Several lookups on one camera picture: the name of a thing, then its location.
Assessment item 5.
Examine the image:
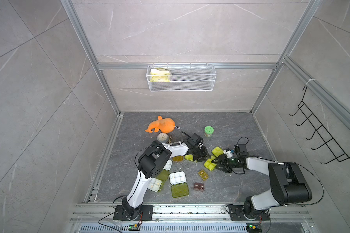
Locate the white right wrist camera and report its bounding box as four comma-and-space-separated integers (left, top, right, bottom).
223, 149, 233, 158

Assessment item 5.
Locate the small yellow clear pillbox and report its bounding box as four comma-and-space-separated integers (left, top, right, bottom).
198, 170, 209, 181

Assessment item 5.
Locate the amber lid small pillbox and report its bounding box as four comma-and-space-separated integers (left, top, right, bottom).
172, 156, 184, 162

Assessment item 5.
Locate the left green four-cell pillbox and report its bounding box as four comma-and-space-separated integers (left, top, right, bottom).
157, 160, 173, 182

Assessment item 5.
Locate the small green pillbox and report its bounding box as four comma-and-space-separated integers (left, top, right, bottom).
212, 147, 224, 157

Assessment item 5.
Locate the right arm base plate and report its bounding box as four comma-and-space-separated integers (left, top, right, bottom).
225, 204, 270, 221

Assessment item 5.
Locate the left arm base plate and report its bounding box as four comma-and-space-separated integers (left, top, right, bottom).
113, 204, 153, 221

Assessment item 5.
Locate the green lidded jar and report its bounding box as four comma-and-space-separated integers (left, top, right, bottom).
204, 126, 214, 137

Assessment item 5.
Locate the white wire wall basket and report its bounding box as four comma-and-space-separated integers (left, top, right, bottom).
146, 65, 217, 92

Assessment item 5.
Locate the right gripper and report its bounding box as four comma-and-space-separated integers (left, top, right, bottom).
211, 154, 239, 172

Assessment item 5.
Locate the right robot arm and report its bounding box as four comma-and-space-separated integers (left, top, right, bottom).
212, 142, 325, 220

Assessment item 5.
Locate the black wall hook rack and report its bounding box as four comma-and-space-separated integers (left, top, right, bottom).
289, 85, 350, 165

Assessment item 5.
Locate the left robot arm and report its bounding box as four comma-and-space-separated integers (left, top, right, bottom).
109, 132, 209, 221

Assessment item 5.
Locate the metal base rail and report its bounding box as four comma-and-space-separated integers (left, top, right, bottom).
65, 203, 318, 233

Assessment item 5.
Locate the orange whale toy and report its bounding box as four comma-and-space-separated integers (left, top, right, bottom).
145, 116, 175, 134

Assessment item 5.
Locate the green lid six-cell pillbox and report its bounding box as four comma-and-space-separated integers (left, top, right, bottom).
184, 154, 194, 161

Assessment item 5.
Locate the dark red small pillbox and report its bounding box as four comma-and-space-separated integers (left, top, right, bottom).
193, 183, 205, 191

